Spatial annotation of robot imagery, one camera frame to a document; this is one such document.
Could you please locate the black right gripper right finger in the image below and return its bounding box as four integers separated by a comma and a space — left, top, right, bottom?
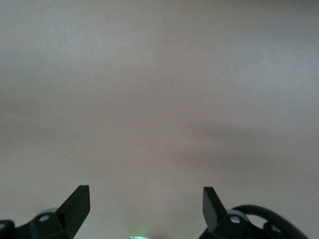
199, 187, 265, 239

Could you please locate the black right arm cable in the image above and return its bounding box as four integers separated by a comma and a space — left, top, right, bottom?
231, 204, 309, 239

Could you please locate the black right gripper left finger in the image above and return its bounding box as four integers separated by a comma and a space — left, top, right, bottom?
29, 185, 90, 239

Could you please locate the brown table cover sheet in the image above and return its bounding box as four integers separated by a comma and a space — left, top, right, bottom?
0, 0, 319, 239

